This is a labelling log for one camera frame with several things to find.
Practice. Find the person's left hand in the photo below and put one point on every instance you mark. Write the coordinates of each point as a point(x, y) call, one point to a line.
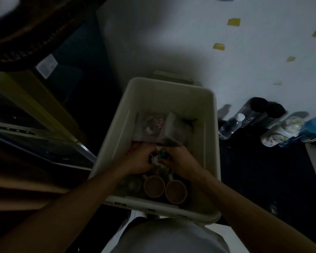
point(138, 160)

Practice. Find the person's right hand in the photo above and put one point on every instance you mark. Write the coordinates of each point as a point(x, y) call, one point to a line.
point(183, 163)

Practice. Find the white lotion bottle teal cap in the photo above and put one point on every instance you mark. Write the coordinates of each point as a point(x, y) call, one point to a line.
point(160, 156)

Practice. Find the small glass bowl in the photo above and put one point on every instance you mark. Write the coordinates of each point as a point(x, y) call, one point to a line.
point(133, 184)

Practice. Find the white cup pink inside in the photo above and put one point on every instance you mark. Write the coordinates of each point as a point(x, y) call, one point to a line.
point(154, 186)
point(176, 192)

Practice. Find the clear bottle white cap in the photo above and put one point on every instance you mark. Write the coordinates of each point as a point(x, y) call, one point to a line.
point(230, 127)

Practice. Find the white plastic storage bin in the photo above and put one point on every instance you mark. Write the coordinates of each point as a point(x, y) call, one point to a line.
point(168, 94)

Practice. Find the cream plush covered bottle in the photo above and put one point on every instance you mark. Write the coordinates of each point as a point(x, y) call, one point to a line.
point(281, 131)

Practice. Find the blue plastic bottle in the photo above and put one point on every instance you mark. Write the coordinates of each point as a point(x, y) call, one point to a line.
point(314, 127)

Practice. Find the person's left forearm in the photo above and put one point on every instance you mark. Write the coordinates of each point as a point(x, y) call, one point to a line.
point(60, 213)

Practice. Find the person's right forearm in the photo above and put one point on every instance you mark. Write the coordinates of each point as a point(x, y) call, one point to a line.
point(258, 216)

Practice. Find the person's grey shirt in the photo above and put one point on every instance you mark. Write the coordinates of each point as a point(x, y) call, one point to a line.
point(168, 237)

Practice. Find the black table countertop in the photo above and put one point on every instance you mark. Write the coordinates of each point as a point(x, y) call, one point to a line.
point(266, 181)

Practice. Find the white sticker label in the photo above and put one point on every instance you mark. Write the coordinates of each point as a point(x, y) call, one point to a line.
point(46, 66)

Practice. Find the black woven tray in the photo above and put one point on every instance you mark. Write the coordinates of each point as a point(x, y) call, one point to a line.
point(42, 31)

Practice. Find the white shallow dish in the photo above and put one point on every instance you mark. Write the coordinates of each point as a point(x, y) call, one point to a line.
point(2, 7)

